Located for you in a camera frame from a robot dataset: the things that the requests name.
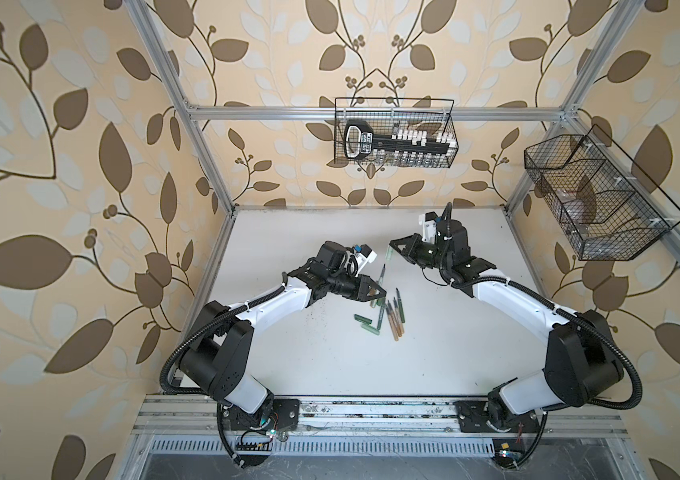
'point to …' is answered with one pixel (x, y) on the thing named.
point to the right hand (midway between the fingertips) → (391, 245)
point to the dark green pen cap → (362, 319)
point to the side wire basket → (607, 206)
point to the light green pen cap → (388, 254)
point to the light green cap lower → (371, 329)
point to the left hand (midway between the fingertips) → (386, 292)
